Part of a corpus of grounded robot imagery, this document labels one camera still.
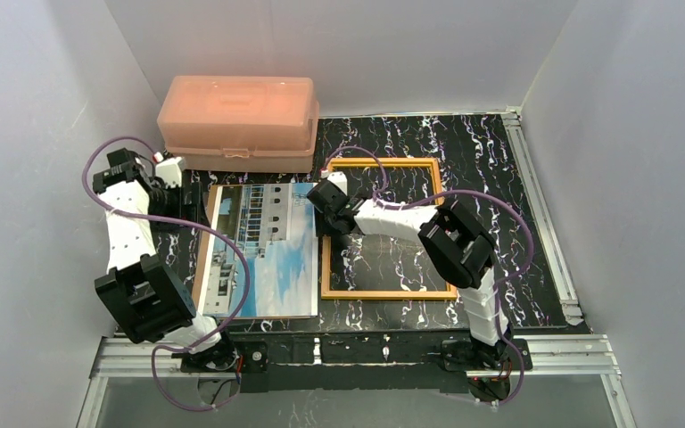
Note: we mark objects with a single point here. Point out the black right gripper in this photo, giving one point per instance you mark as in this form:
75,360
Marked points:
326,218

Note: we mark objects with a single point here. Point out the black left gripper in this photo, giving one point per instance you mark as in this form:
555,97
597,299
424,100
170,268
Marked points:
193,202

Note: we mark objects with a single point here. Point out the sky and building photo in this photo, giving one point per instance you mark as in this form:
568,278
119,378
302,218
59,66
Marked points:
265,254

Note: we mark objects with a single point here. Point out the yellow wooden picture frame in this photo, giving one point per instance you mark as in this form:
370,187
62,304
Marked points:
326,293

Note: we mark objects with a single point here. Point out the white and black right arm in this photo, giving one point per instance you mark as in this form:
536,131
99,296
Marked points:
460,248

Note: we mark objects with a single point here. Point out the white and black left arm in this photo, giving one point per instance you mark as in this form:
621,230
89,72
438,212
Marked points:
144,295

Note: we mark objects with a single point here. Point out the pink plastic storage box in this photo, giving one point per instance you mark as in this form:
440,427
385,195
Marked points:
241,124

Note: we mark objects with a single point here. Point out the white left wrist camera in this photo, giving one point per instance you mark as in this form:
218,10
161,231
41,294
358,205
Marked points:
169,169

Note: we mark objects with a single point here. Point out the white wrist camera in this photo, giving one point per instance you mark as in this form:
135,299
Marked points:
169,169
337,178

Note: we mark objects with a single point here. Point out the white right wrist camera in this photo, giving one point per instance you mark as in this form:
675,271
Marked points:
337,178

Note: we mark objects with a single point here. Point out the brown frame backing board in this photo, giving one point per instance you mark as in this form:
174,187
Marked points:
200,260

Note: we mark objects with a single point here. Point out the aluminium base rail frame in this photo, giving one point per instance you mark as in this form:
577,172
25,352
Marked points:
571,376

